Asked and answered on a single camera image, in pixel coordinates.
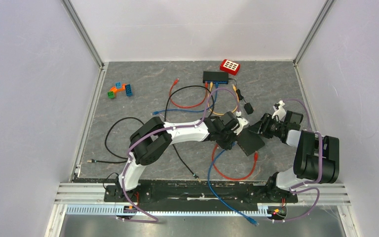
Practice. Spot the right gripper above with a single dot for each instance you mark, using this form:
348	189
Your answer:
266	119

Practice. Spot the black network switch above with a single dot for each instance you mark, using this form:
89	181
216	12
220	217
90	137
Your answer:
215	77

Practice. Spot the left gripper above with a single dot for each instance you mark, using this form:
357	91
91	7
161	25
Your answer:
233	139

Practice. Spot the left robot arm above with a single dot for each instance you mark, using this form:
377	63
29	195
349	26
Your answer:
151	140

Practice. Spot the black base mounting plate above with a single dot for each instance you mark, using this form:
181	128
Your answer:
178	195

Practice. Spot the red keypad box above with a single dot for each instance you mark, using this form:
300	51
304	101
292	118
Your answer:
230	67

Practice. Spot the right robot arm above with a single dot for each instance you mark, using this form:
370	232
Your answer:
316	159

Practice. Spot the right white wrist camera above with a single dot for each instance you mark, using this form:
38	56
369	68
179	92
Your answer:
279	111

